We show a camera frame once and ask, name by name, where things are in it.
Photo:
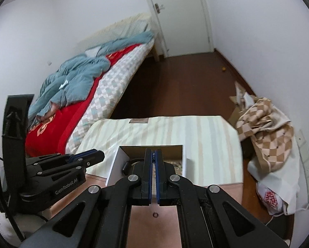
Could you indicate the white cardboard box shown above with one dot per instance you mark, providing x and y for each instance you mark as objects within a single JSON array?
[{"x": 127, "y": 156}]

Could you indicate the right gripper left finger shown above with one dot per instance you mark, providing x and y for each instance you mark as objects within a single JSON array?
[{"x": 98, "y": 217}]

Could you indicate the striped pillow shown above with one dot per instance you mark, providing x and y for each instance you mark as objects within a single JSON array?
[{"x": 122, "y": 29}]

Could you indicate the black smart band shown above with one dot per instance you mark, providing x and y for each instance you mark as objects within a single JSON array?
[{"x": 129, "y": 164}]

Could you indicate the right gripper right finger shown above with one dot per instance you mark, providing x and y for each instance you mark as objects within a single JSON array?
[{"x": 208, "y": 216}]

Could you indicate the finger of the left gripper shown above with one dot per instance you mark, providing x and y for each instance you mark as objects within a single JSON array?
[
  {"x": 82, "y": 155},
  {"x": 90, "y": 161}
]

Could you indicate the white door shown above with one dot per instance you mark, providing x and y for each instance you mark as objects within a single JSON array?
[{"x": 183, "y": 25}]

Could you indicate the checkered bed sheet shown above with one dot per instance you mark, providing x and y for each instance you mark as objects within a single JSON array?
[{"x": 108, "y": 93}]

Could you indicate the red white plastic bag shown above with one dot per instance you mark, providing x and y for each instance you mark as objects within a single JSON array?
[{"x": 270, "y": 199}]

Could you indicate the blue quilt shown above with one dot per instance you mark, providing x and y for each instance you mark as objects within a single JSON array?
[{"x": 73, "y": 81}]

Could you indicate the red bed cover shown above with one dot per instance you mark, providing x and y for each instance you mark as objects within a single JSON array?
[{"x": 51, "y": 136}]

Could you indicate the checkered beige cloth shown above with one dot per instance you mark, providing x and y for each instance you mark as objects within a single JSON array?
[{"x": 270, "y": 131}]

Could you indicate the torn cardboard pieces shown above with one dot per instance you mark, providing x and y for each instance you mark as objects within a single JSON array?
[{"x": 242, "y": 102}]

